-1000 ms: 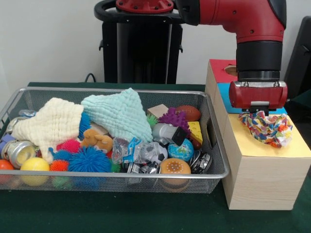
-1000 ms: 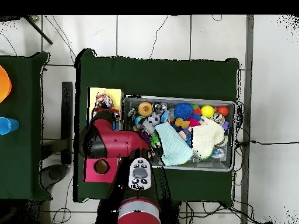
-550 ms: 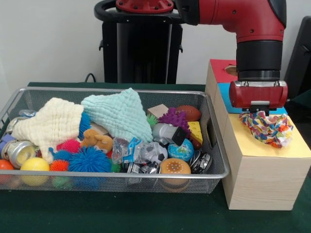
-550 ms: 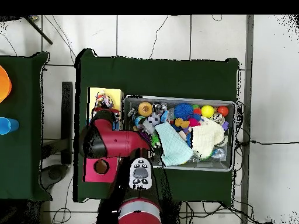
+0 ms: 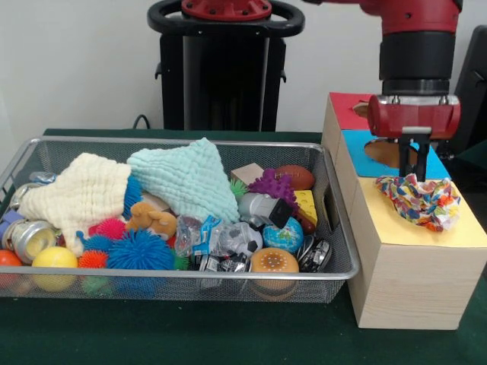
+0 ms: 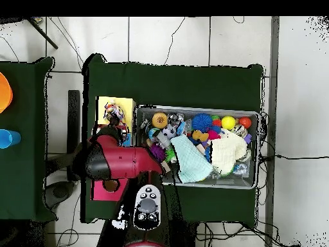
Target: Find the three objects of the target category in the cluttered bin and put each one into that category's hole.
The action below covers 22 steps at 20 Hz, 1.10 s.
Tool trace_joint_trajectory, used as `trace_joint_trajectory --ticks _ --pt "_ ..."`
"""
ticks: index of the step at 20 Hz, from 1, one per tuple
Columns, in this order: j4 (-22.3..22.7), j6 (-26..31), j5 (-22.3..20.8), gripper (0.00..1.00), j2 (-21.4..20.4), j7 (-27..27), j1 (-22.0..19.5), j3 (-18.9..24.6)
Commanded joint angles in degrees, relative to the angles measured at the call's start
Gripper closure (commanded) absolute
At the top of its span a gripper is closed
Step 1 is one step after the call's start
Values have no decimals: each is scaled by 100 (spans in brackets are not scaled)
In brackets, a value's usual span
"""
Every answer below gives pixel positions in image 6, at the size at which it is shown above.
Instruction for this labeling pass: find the multicoloured knotted cloth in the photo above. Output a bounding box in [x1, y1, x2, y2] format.
[103, 102, 126, 124]

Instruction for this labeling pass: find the light blue muslin cloth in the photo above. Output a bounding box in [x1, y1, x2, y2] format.
[170, 133, 214, 184]

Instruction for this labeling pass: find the wooden box with three holes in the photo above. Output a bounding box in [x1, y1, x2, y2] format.
[91, 96, 136, 202]

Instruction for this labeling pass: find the shallow metal mesh bin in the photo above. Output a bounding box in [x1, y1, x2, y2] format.
[135, 104, 260, 190]

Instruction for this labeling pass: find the blue globe ball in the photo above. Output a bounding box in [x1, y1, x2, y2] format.
[148, 127, 161, 140]

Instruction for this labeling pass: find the toy burger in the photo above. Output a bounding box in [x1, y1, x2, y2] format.
[151, 112, 169, 129]

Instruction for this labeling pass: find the purple spiky ball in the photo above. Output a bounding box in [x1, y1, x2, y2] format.
[150, 143, 166, 163]

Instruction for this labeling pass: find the black flat panel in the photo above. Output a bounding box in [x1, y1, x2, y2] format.
[67, 89, 81, 182]

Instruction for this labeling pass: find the dark green table cloth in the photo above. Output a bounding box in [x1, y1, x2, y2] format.
[0, 57, 58, 223]
[80, 53, 264, 228]

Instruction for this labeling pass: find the large blue spiky ball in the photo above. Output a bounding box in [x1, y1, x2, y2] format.
[191, 113, 214, 133]

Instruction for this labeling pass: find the grey round base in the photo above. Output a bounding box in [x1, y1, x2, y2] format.
[44, 181, 76, 210]

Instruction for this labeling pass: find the cream muslin cloth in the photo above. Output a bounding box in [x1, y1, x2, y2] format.
[209, 128, 248, 176]

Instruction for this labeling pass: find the yellow smooth ball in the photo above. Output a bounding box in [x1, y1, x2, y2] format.
[221, 115, 236, 131]

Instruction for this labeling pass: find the blue plastic cup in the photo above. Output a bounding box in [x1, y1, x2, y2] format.
[0, 129, 22, 149]

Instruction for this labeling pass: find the orange smooth ball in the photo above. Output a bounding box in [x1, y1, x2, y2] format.
[238, 116, 253, 129]

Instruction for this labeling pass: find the orange plastic object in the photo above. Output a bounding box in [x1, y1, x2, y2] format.
[0, 71, 13, 114]

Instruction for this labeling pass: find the black rod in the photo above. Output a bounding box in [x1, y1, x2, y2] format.
[26, 17, 59, 50]

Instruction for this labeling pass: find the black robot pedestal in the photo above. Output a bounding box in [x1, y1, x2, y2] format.
[179, 219, 199, 247]

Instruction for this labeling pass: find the black floor cable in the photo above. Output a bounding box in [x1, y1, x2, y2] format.
[274, 154, 329, 160]

